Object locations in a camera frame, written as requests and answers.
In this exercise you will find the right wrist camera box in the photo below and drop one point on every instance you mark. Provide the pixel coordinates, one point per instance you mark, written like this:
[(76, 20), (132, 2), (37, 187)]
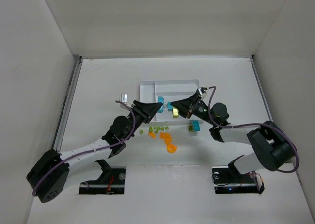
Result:
[(202, 91)]

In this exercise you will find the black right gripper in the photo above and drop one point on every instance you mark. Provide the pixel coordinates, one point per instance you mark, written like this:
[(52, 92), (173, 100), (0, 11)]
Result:
[(193, 106)]

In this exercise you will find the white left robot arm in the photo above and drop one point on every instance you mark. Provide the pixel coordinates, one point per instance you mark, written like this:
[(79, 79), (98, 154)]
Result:
[(54, 171)]

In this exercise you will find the olive green lego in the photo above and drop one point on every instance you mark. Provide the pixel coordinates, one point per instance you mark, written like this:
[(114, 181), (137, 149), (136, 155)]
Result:
[(175, 112)]

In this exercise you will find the teal rounded lego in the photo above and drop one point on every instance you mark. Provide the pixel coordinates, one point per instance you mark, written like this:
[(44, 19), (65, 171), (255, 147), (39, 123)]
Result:
[(195, 125)]

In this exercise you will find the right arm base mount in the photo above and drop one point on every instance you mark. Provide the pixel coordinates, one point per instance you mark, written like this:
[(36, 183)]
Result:
[(227, 180)]

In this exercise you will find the teal lego small brick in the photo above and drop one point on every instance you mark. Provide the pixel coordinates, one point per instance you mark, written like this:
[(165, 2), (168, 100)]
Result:
[(169, 106)]

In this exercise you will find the orange curved lego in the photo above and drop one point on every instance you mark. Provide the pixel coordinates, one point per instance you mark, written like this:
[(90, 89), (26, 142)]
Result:
[(151, 135)]

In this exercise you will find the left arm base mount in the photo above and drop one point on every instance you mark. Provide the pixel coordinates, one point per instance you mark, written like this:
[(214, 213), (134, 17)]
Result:
[(110, 182)]

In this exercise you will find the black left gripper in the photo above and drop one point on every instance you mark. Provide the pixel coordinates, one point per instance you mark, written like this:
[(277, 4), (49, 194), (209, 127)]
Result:
[(141, 112)]

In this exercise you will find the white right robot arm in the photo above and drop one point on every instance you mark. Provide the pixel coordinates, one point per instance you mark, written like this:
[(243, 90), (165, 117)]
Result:
[(271, 147)]

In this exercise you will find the orange lego cluster piece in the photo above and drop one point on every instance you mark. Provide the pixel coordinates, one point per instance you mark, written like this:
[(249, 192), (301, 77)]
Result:
[(166, 137)]

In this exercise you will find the orange arch lego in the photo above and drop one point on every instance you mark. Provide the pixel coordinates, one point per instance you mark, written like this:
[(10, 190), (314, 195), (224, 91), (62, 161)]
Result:
[(171, 148)]

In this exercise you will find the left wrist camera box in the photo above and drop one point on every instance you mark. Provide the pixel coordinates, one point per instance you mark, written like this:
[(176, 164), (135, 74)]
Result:
[(123, 98)]

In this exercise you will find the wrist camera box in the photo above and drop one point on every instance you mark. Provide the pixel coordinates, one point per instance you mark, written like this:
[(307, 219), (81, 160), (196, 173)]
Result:
[(202, 91), (123, 98)]

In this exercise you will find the white divided sorting tray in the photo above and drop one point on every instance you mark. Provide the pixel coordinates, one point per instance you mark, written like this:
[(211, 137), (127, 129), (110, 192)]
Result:
[(169, 90)]

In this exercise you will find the green lego row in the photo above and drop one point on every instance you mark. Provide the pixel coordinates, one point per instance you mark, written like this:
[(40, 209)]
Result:
[(156, 128)]

